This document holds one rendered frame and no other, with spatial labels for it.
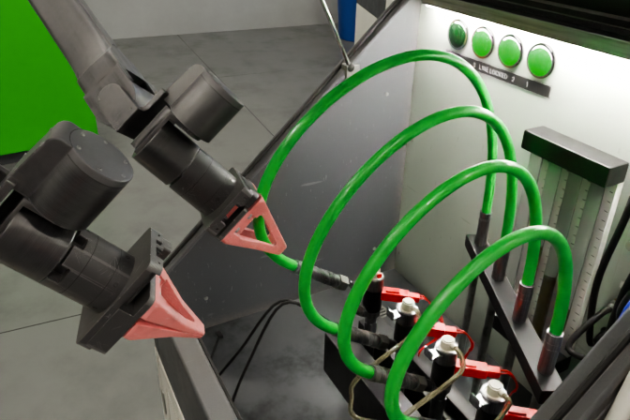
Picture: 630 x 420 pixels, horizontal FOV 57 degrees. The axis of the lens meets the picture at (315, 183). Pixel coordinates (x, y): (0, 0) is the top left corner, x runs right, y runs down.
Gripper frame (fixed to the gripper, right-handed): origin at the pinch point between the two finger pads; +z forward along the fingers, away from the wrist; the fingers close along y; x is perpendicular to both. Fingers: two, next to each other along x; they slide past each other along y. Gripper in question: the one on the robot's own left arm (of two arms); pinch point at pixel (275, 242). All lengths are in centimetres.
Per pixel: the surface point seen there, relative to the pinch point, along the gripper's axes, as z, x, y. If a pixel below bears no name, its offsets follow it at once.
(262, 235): -2.2, 0.3, -0.7
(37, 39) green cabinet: -70, 41, 317
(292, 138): -8.1, -10.6, -2.2
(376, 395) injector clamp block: 25.8, 7.2, -1.1
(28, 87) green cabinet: -56, 67, 320
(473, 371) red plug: 26.2, -4.8, -10.8
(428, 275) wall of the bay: 45, -10, 35
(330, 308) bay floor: 34, 8, 37
